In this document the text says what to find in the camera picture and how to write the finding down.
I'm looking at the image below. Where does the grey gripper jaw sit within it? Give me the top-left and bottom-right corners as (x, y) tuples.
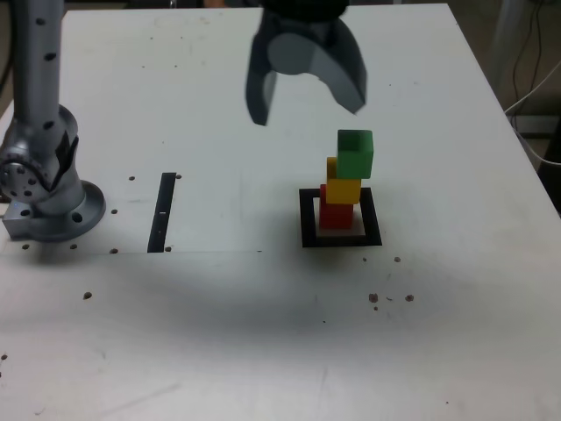
(243, 11), (287, 128)
(266, 18), (368, 117)

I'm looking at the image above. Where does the green cube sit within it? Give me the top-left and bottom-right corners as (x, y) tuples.
(336, 129), (375, 180)

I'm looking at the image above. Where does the yellow cube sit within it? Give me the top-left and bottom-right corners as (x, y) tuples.
(326, 156), (362, 205)

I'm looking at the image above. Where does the red cube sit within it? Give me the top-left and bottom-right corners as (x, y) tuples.
(318, 183), (354, 231)

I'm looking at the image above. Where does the black tape square outline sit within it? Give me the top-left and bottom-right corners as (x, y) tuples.
(298, 187), (383, 248)

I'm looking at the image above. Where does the black tape strip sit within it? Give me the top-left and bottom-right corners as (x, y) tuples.
(146, 172), (177, 254)

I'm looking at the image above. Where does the black hanging cable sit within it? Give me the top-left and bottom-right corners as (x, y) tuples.
(515, 0), (545, 111)

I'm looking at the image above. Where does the white cable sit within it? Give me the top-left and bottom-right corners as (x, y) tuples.
(504, 59), (561, 167)

